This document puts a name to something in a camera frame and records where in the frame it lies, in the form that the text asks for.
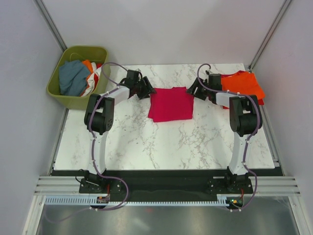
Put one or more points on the folded orange t shirt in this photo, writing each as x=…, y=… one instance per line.
x=242, y=84

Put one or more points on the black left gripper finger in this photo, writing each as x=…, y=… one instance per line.
x=144, y=92
x=145, y=85

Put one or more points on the folded red t shirt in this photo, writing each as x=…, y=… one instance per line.
x=261, y=100

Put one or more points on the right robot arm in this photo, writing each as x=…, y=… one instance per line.
x=244, y=117

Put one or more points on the left aluminium frame post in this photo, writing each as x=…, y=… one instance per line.
x=50, y=23

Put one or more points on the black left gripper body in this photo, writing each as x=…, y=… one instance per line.
x=140, y=86

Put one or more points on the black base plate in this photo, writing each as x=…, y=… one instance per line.
x=165, y=185

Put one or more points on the olive green plastic bin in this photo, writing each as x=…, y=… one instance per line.
x=95, y=54

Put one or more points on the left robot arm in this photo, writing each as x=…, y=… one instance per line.
x=99, y=115

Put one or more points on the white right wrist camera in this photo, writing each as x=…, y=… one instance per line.
x=208, y=72

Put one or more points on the magenta t shirt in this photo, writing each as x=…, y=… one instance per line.
x=171, y=104

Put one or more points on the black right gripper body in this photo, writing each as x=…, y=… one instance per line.
x=202, y=93

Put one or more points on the white slotted cable duct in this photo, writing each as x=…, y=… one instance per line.
x=221, y=201

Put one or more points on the aluminium frame post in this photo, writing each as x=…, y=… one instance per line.
x=270, y=33
x=50, y=23

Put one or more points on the aluminium rail profile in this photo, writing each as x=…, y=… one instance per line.
x=266, y=186

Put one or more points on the grey blue t shirt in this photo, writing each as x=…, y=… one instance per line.
x=72, y=78

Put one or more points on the right aluminium frame post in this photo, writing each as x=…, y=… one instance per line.
x=270, y=33

